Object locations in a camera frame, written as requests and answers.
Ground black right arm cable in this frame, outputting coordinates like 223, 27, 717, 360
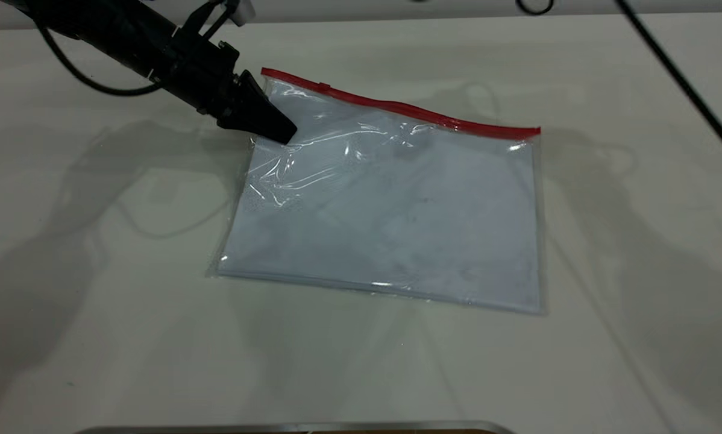
615, 0, 722, 171

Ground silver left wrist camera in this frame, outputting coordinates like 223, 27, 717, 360
183, 0, 257, 40

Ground grey metal strip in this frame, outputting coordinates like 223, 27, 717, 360
75, 420, 515, 434

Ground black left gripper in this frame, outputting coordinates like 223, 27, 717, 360
151, 27, 298, 145

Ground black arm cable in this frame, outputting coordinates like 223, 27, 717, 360
34, 18, 164, 97
615, 0, 722, 171

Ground thin black looped cable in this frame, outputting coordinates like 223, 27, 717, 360
516, 0, 556, 16

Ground clear zip bag red zipper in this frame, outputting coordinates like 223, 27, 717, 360
206, 68, 547, 316

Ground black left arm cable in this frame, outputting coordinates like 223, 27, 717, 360
34, 18, 164, 97

